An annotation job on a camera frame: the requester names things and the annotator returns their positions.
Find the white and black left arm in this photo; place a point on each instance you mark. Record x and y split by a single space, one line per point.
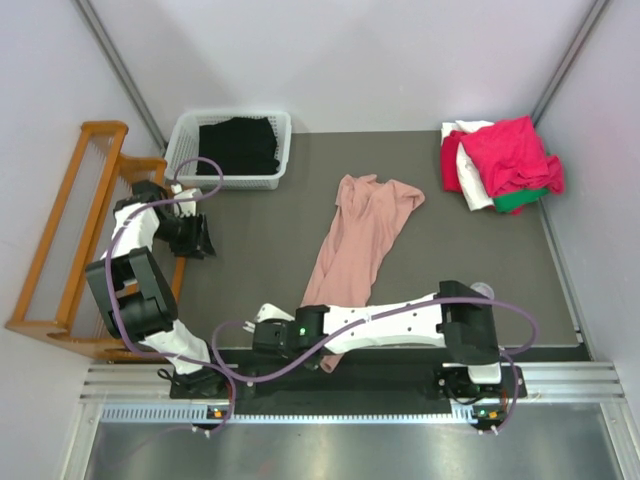
128 285

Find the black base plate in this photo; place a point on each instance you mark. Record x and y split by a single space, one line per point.
366 382

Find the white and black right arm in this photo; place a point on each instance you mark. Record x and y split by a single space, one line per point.
441 319

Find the wooden rack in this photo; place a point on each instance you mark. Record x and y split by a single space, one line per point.
55 305

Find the green t-shirt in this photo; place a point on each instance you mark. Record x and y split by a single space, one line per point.
512 203

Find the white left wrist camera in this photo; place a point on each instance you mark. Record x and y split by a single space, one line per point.
187 204

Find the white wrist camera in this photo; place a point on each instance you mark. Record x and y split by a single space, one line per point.
187 204
267 312

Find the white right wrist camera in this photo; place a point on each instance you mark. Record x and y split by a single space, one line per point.
267 312

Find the magenta t-shirt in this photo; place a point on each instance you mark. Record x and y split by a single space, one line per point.
510 156

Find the pink printed t-shirt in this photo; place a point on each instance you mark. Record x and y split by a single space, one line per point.
369 217

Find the white plastic basket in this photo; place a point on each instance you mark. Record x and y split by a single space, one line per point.
185 166

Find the black folded t-shirt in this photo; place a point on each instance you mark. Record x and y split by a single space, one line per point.
240 146

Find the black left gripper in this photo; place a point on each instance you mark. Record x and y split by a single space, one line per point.
195 236

